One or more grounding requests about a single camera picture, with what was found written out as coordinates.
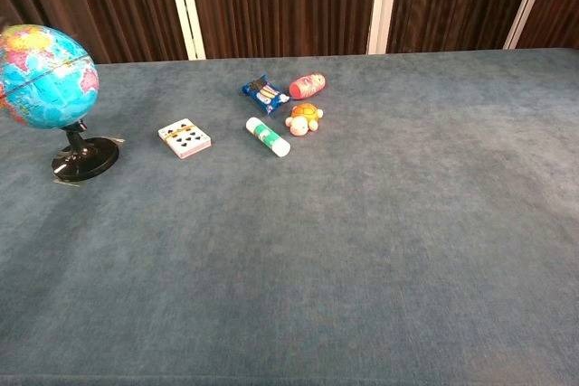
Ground dark brown pleated curtain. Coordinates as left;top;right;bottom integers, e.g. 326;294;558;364
0;0;579;65

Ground deck of playing cards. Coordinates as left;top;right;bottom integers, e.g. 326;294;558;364
157;118;213;160

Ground white frame post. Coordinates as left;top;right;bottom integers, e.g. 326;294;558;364
365;0;403;55
502;0;557;51
163;0;207;61

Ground blue table cloth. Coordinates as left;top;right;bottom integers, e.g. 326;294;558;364
0;47;579;386

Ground blue cookie snack packet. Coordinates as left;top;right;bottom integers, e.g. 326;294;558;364
241;74;291;117

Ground orange toy turtle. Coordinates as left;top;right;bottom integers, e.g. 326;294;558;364
284;102;325;137

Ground white green glue stick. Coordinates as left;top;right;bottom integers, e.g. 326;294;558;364
245;116;291;158

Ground blue world globe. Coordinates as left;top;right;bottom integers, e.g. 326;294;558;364
0;24;126;187

